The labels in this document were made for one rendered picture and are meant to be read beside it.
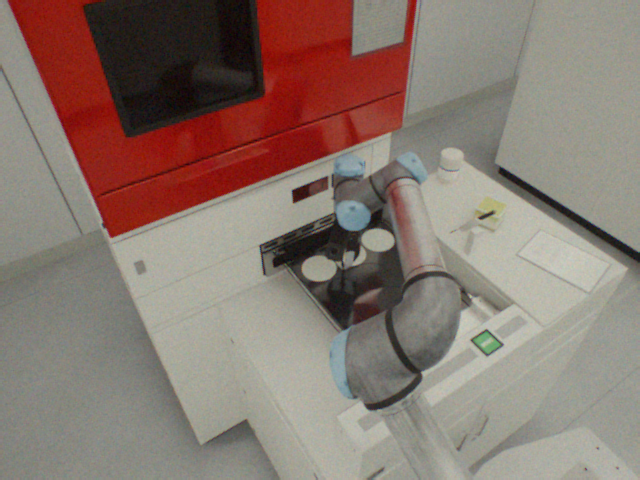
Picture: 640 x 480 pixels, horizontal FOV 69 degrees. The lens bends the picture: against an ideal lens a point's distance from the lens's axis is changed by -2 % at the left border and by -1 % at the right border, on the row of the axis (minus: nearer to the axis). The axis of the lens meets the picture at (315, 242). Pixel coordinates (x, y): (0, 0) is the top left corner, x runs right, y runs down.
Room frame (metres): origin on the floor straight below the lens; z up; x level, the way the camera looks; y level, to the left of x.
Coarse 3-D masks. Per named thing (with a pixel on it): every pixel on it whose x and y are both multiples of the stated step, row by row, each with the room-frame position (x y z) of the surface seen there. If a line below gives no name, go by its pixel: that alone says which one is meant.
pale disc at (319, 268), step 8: (320, 256) 0.99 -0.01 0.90; (304, 264) 0.96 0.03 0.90; (312, 264) 0.96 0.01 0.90; (320, 264) 0.96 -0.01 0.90; (328, 264) 0.96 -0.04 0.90; (304, 272) 0.93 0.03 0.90; (312, 272) 0.93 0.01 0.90; (320, 272) 0.93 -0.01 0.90; (328, 272) 0.93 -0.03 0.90; (312, 280) 0.90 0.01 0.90; (320, 280) 0.90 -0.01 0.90
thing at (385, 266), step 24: (360, 240) 1.06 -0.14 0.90; (336, 264) 0.96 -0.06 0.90; (360, 264) 0.95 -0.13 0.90; (384, 264) 0.95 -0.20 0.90; (312, 288) 0.87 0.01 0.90; (336, 288) 0.87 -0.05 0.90; (360, 288) 0.86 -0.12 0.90; (384, 288) 0.86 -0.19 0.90; (336, 312) 0.78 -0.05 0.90; (360, 312) 0.78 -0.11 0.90
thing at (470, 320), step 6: (462, 312) 0.79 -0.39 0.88; (468, 312) 0.79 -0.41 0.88; (474, 312) 0.78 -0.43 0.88; (462, 318) 0.77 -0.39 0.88; (468, 318) 0.77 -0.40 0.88; (474, 318) 0.76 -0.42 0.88; (480, 318) 0.76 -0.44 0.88; (462, 324) 0.75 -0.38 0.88; (468, 324) 0.75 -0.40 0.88; (474, 324) 0.75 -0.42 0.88; (462, 330) 0.73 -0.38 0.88; (468, 330) 0.73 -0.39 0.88; (456, 336) 0.71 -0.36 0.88
